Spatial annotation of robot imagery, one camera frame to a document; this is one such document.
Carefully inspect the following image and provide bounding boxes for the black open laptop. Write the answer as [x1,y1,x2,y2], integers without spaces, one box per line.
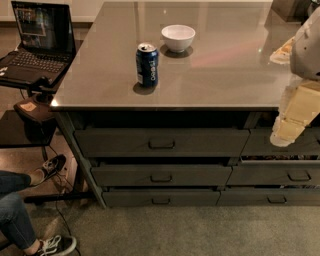
[0,1,76,87]

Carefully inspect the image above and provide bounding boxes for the white ceramic bowl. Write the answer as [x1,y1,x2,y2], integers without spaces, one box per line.
[161,24,196,53]

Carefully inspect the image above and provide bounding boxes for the black sneaker far foot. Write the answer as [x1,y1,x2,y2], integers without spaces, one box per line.
[30,154,66,186]

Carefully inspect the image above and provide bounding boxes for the black laptop stand table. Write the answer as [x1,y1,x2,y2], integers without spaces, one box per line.
[0,39,93,205]

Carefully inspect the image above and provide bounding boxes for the blue pepsi soda can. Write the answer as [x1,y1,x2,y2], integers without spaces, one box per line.
[136,42,158,87]

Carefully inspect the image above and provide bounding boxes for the black sneaker foot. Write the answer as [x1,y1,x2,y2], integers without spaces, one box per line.
[24,235,77,256]
[30,154,66,186]

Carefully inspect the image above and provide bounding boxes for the black floor cable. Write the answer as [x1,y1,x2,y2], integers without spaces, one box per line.
[46,145,82,256]

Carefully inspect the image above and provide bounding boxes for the person legs in jeans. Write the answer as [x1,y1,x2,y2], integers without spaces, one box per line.
[0,170,45,256]

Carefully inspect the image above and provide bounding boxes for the black device with sticky note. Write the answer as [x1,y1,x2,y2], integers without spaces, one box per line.
[14,95,54,125]

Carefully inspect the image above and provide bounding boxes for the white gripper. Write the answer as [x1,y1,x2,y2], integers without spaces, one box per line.
[270,80,320,147]

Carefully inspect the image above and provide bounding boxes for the grey drawer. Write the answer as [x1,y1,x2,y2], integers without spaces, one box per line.
[102,189,220,207]
[74,128,249,157]
[240,127,320,157]
[227,160,320,186]
[91,164,232,186]
[217,189,320,206]

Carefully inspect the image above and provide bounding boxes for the black sneaker near foot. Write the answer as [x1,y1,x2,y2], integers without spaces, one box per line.
[24,235,77,256]

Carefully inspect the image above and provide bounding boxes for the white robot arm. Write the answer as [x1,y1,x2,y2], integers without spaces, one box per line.
[270,8,320,147]

